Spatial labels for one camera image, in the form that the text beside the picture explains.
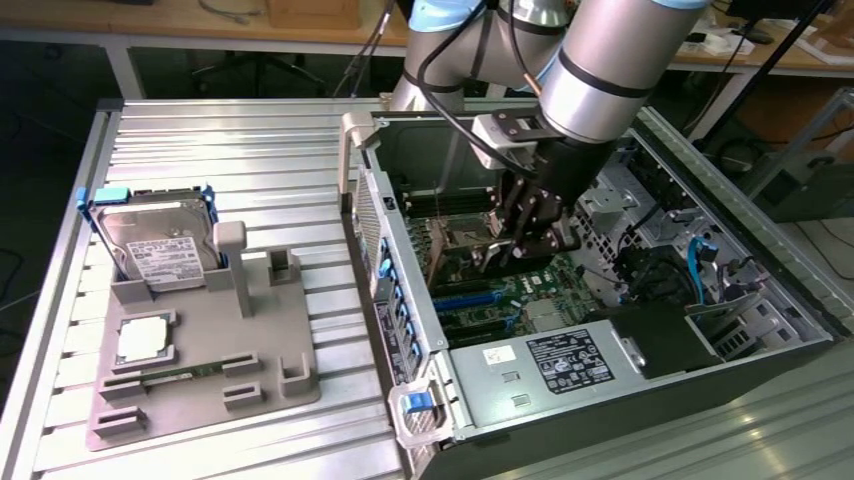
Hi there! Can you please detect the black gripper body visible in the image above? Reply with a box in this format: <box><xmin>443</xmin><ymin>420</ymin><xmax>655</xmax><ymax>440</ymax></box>
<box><xmin>508</xmin><ymin>136</ymin><xmax>619</xmax><ymax>209</ymax></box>

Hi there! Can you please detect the black graphics card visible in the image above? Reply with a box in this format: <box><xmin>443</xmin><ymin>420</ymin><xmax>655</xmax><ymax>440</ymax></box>
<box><xmin>424</xmin><ymin>214</ymin><xmax>555</xmax><ymax>290</ymax></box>

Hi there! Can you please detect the CPU socket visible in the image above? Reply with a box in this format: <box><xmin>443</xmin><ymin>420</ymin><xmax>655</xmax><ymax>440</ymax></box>
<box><xmin>444</xmin><ymin>215</ymin><xmax>499</xmax><ymax>241</ymax></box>

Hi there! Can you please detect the black RAM slot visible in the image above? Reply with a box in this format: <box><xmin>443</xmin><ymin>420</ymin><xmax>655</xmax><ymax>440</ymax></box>
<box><xmin>404</xmin><ymin>190</ymin><xmax>495</xmax><ymax>204</ymax></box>
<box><xmin>407</xmin><ymin>201</ymin><xmax>495</xmax><ymax>217</ymax></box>

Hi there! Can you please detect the green motherboard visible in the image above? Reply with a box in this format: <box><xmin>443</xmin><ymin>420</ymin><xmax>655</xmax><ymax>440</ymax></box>
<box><xmin>403</xmin><ymin>192</ymin><xmax>602</xmax><ymax>349</ymax></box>

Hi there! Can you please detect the silver metal disk bay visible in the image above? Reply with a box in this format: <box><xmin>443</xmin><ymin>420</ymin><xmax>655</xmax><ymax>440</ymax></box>
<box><xmin>572</xmin><ymin>157</ymin><xmax>668</xmax><ymax>251</ymax></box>

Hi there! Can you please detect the blue expansion slot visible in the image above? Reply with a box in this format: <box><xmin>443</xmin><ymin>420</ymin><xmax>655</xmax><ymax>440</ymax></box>
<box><xmin>434</xmin><ymin>291</ymin><xmax>499</xmax><ymax>311</ymax></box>

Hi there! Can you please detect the black expansion slot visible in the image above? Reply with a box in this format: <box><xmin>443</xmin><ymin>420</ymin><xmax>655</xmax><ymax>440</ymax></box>
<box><xmin>443</xmin><ymin>319</ymin><xmax>508</xmax><ymax>346</ymax></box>

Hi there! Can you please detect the black fan shroud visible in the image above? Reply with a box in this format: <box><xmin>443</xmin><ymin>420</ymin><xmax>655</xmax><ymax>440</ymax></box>
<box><xmin>583</xmin><ymin>302</ymin><xmax>726</xmax><ymax>379</ymax></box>

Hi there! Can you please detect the grey power supply unit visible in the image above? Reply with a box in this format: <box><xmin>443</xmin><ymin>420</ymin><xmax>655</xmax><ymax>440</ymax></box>
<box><xmin>447</xmin><ymin>319</ymin><xmax>648</xmax><ymax>431</ymax></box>

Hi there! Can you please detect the white box with black item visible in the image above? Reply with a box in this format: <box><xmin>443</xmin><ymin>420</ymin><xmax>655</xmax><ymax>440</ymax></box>
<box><xmin>683</xmin><ymin>28</ymin><xmax>755</xmax><ymax>56</ymax></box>

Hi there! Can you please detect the black slanted pole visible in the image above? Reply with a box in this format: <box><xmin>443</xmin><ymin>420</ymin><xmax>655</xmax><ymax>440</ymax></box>
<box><xmin>683</xmin><ymin>0</ymin><xmax>840</xmax><ymax>141</ymax></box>

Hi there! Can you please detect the grey metal cabinet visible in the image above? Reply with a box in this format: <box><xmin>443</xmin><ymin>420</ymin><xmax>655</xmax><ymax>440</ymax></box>
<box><xmin>743</xmin><ymin>87</ymin><xmax>854</xmax><ymax>224</ymax></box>

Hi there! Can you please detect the open black PC case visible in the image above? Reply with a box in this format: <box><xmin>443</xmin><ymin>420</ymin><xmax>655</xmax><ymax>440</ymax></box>
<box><xmin>337</xmin><ymin>97</ymin><xmax>846</xmax><ymax>480</ymax></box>

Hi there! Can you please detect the black chair base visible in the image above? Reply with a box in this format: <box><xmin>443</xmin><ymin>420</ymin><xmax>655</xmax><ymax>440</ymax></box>
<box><xmin>192</xmin><ymin>49</ymin><xmax>328</xmax><ymax>99</ymax></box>

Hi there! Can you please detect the grey parts rack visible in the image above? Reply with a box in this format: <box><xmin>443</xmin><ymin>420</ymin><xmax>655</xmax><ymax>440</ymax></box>
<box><xmin>84</xmin><ymin>219</ymin><xmax>323</xmax><ymax>454</ymax></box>

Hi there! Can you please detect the hard disk in blue caddy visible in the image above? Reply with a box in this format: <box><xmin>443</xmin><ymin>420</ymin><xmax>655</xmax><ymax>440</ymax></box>
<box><xmin>73</xmin><ymin>183</ymin><xmax>225</xmax><ymax>294</ymax></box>

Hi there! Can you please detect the green RAM stick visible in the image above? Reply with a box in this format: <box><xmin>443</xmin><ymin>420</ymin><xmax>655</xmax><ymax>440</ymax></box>
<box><xmin>104</xmin><ymin>360</ymin><xmax>228</xmax><ymax>387</ymax></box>

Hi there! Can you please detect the silver CPU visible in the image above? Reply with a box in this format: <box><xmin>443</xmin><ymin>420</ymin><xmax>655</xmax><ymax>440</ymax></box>
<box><xmin>113</xmin><ymin>315</ymin><xmax>172</xmax><ymax>364</ymax></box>

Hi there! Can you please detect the wooden desk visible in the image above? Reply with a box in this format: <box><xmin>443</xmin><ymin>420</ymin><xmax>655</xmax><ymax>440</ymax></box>
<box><xmin>0</xmin><ymin>0</ymin><xmax>854</xmax><ymax>99</ymax></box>

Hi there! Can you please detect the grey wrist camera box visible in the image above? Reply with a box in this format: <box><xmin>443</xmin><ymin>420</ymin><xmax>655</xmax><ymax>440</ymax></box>
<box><xmin>471</xmin><ymin>110</ymin><xmax>546</xmax><ymax>170</ymax></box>

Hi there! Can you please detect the blue flat wire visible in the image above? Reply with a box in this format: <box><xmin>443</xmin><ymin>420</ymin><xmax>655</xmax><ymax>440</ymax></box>
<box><xmin>686</xmin><ymin>237</ymin><xmax>719</xmax><ymax>306</ymax></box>

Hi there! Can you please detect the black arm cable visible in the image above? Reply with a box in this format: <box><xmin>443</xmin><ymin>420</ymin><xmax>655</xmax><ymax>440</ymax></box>
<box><xmin>417</xmin><ymin>0</ymin><xmax>539</xmax><ymax>177</ymax></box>

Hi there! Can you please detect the hanging grey cable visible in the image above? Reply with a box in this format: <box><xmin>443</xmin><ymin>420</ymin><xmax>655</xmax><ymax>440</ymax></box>
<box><xmin>345</xmin><ymin>0</ymin><xmax>396</xmax><ymax>99</ymax></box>

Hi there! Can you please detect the grey handle with latch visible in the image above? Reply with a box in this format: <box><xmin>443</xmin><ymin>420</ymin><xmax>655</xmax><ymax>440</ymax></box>
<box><xmin>385</xmin><ymin>379</ymin><xmax>450</xmax><ymax>449</ymax></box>

